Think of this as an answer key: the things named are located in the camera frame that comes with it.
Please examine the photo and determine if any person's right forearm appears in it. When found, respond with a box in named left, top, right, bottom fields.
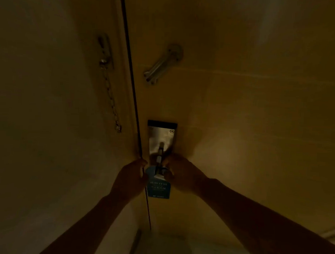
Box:
left=191, top=177, right=335, bottom=254

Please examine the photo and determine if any wooden door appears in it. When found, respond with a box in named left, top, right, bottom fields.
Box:
left=109, top=0, right=335, bottom=250

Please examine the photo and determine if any blue door hanger sign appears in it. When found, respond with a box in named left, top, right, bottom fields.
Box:
left=144, top=165, right=173, bottom=200

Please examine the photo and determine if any silver door lever handle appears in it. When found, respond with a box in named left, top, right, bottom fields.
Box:
left=154, top=142, right=169, bottom=181

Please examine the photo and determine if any silver door lock plate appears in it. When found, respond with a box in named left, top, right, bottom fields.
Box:
left=145, top=120, right=178, bottom=168

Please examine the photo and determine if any person's left hand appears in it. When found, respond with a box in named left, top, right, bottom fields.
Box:
left=110, top=157, right=150, bottom=204

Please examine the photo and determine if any person's left forearm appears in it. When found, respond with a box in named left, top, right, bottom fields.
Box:
left=39, top=191, right=133, bottom=254

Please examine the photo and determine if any silver swing bar guard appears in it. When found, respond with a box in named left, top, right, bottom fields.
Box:
left=143, top=42, right=184, bottom=86

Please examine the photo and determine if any person's right hand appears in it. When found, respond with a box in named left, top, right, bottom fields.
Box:
left=160, top=152, right=211, bottom=196

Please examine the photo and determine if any silver door security chain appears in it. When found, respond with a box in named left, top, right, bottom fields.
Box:
left=93, top=34, right=126, bottom=133

